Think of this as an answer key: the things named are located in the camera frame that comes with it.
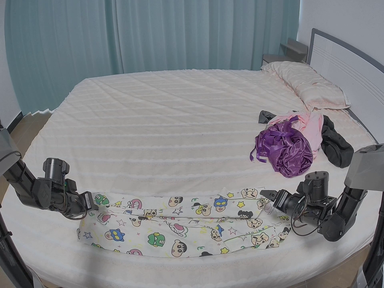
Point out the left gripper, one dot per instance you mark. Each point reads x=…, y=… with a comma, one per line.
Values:
x=88, y=202

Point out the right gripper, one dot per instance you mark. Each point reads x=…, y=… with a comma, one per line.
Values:
x=285, y=202

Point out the white printed pyjama top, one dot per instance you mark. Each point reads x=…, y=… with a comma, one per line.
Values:
x=156, y=238

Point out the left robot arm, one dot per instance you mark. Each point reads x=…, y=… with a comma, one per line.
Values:
x=42, y=192

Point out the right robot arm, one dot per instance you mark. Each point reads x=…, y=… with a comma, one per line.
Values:
x=336, y=223

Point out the bed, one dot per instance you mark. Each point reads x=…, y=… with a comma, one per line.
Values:
x=180, y=106

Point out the purple satin garment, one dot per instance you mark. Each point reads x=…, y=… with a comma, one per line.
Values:
x=291, y=154

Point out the dark grey garment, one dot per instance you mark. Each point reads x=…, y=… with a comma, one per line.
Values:
x=265, y=117

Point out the pink garment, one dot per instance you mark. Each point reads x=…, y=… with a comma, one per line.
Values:
x=312, y=127

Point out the black garment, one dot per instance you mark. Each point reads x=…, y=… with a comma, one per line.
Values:
x=336, y=148

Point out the cream pillow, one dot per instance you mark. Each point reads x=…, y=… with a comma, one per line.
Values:
x=312, y=85

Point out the grey bedside table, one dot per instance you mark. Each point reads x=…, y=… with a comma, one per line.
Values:
x=297, y=46

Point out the blue-green curtain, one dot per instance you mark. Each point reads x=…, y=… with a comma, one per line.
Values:
x=60, y=40
x=210, y=25

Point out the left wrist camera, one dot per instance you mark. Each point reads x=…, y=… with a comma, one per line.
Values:
x=70, y=185

